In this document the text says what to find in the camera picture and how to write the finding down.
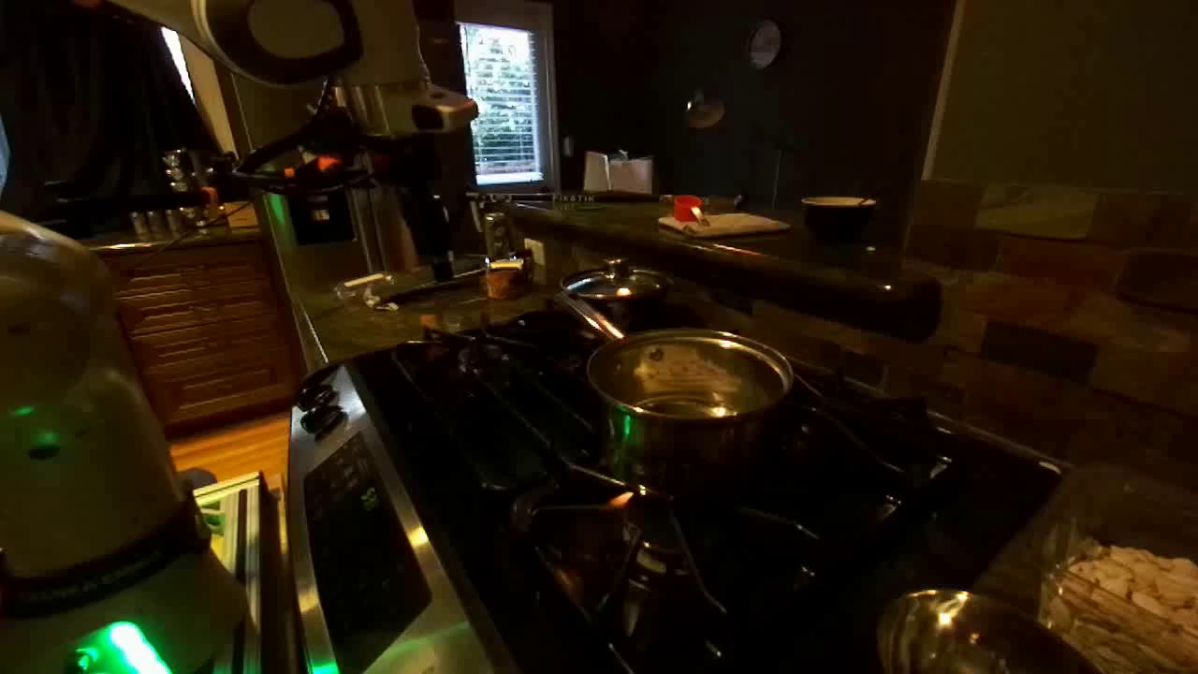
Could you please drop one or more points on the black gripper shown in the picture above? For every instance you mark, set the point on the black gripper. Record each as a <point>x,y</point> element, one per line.
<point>430,179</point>

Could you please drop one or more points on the glass lid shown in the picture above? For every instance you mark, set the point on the glass lid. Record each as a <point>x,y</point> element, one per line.
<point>618,283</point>

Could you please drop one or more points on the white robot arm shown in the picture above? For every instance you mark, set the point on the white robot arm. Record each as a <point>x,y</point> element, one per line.
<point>106,557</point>

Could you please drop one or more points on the black gas stove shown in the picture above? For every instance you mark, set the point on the black gas stove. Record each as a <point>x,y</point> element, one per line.
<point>452,519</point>

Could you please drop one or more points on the window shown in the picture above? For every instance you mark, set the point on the window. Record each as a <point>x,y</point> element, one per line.
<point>510,76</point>

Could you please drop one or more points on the red measuring cup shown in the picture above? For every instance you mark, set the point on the red measuring cup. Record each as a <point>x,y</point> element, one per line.
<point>685,207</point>

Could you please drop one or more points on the wooden drawer cabinet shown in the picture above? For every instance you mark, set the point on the wooden drawer cabinet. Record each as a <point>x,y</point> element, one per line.
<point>206,326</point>

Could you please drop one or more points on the white cutting board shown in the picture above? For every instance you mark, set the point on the white cutting board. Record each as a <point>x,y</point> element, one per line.
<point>724,226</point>

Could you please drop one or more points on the steel saucepan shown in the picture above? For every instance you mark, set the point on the steel saucepan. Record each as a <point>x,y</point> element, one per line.
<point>685,406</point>

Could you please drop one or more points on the dark bowl white rim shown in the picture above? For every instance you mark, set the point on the dark bowl white rim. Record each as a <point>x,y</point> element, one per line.
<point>836,217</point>

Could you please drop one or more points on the steel ladle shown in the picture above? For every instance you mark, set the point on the steel ladle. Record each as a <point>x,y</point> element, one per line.
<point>952,632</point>

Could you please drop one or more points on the glass jar with white pieces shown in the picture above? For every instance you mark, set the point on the glass jar with white pieces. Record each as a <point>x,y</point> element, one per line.
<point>1127,609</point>

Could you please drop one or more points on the wall clock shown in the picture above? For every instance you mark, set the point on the wall clock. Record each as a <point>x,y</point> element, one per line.
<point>764,48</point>

